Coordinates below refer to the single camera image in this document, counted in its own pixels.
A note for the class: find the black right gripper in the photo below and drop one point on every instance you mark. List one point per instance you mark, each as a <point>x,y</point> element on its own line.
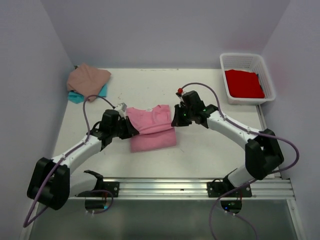
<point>178,121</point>

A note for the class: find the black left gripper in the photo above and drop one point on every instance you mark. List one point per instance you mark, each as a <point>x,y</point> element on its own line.
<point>130,131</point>

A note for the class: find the pink polo shirt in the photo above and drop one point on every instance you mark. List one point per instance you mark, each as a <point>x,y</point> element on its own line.
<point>154,127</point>

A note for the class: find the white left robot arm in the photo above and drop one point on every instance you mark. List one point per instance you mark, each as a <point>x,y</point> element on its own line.
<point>51,183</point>

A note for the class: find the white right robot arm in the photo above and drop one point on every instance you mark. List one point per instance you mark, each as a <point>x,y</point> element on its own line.
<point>262,152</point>

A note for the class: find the teal folded shirt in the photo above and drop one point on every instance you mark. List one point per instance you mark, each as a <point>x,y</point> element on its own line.
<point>77,98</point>

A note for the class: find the beige folded shirt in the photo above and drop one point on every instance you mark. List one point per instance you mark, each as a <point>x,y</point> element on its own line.
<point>87,80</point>

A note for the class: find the red folded shirt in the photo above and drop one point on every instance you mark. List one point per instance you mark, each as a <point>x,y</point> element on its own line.
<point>243,84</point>

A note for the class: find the dark blue garment in basket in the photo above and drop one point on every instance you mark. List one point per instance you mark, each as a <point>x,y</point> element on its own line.
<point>260,83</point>

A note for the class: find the white plastic basket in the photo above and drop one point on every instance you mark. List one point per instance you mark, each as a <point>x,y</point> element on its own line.
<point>250,63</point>

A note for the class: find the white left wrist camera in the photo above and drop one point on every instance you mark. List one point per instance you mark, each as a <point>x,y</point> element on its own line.
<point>121,109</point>

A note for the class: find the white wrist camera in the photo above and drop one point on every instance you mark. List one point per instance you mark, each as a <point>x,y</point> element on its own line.
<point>121,109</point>
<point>180,92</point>

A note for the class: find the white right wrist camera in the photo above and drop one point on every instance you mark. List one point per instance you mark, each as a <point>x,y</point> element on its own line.
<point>180,92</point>

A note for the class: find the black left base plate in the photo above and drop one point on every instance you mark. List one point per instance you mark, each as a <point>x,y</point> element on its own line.
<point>106,189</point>

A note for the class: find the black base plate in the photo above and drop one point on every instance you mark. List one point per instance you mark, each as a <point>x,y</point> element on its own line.
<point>106,189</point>
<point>219,186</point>

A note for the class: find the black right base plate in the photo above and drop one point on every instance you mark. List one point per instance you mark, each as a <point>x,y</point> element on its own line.
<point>219,186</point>

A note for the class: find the aluminium mounting rail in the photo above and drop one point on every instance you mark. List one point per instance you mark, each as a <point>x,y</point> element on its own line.
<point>194,189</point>

